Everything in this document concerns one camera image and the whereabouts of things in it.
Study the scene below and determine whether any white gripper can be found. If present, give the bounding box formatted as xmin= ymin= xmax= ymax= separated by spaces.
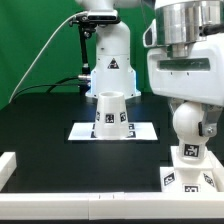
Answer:
xmin=147 ymin=41 xmax=224 ymax=137

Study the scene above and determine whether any white lamp bulb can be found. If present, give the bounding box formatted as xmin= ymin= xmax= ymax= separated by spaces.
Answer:
xmin=173 ymin=102 xmax=209 ymax=162

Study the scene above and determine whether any white lamp base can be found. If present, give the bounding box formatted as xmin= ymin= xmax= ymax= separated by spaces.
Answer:
xmin=160 ymin=146 xmax=224 ymax=193

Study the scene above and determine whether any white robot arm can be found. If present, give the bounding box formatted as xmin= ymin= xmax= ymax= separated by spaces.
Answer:
xmin=75 ymin=0 xmax=224 ymax=137

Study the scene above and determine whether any white lamp shade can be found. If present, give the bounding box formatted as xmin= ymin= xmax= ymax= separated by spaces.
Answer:
xmin=94 ymin=91 xmax=129 ymax=140

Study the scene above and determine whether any white tag sheet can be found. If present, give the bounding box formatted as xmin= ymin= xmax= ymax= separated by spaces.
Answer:
xmin=68 ymin=122 xmax=158 ymax=141

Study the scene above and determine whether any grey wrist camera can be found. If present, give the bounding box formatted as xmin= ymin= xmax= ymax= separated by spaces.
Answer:
xmin=143 ymin=20 xmax=157 ymax=48

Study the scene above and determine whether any white front rail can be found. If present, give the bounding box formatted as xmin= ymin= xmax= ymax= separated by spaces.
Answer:
xmin=0 ymin=192 xmax=224 ymax=220

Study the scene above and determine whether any white rail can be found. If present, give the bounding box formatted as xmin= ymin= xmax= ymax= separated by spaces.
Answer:
xmin=0 ymin=152 xmax=17 ymax=191
xmin=0 ymin=192 xmax=224 ymax=220

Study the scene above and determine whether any black camera stand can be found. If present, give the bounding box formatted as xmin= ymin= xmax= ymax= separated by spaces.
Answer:
xmin=78 ymin=24 xmax=95 ymax=95

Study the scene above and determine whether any black rear camera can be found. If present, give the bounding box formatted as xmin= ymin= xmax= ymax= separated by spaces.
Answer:
xmin=69 ymin=10 xmax=120 ymax=26

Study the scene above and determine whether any black cable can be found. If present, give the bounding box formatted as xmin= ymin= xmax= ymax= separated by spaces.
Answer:
xmin=12 ymin=76 xmax=82 ymax=101

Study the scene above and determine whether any white camera cable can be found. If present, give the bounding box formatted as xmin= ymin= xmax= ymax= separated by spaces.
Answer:
xmin=8 ymin=11 xmax=88 ymax=104

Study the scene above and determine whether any white left rail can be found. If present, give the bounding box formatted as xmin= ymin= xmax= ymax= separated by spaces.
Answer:
xmin=0 ymin=152 xmax=17 ymax=191

